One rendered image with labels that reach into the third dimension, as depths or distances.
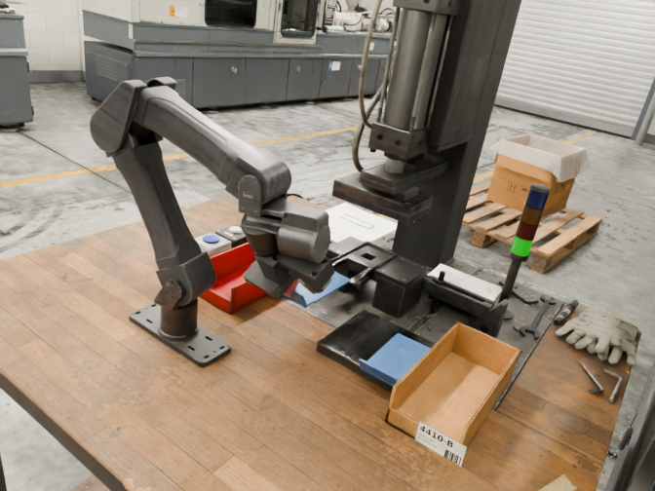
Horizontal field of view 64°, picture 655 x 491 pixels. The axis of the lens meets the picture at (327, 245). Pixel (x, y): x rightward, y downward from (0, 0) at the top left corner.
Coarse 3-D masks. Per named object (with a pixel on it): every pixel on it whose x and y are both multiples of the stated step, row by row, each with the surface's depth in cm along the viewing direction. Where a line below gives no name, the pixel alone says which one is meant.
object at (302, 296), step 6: (336, 276) 102; (342, 276) 103; (336, 282) 101; (342, 282) 101; (300, 288) 96; (306, 288) 97; (330, 288) 98; (294, 294) 91; (300, 294) 90; (306, 294) 95; (312, 294) 95; (318, 294) 96; (324, 294) 96; (294, 300) 93; (300, 300) 91; (306, 300) 93; (312, 300) 94; (306, 306) 92
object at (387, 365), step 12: (396, 336) 99; (384, 348) 95; (396, 348) 95; (408, 348) 96; (420, 348) 96; (360, 360) 87; (372, 360) 91; (384, 360) 92; (396, 360) 92; (408, 360) 93; (372, 372) 88; (384, 372) 85; (396, 372) 89
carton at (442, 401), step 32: (448, 352) 99; (480, 352) 97; (512, 352) 93; (416, 384) 88; (448, 384) 91; (480, 384) 92; (416, 416) 83; (448, 416) 84; (480, 416) 79; (448, 448) 76
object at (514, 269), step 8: (536, 184) 105; (544, 192) 103; (512, 256) 110; (520, 256) 109; (528, 256) 110; (512, 264) 111; (512, 272) 112; (512, 280) 112; (504, 288) 114; (512, 288) 114; (504, 296) 114; (512, 312) 117
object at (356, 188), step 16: (400, 160) 102; (416, 160) 120; (432, 160) 121; (448, 160) 118; (352, 176) 112; (368, 176) 102; (384, 176) 101; (400, 176) 102; (416, 176) 106; (432, 176) 113; (336, 192) 109; (352, 192) 107; (368, 192) 104; (384, 192) 105; (400, 192) 103; (416, 192) 106; (368, 208) 105; (384, 208) 103; (400, 208) 101; (416, 208) 102
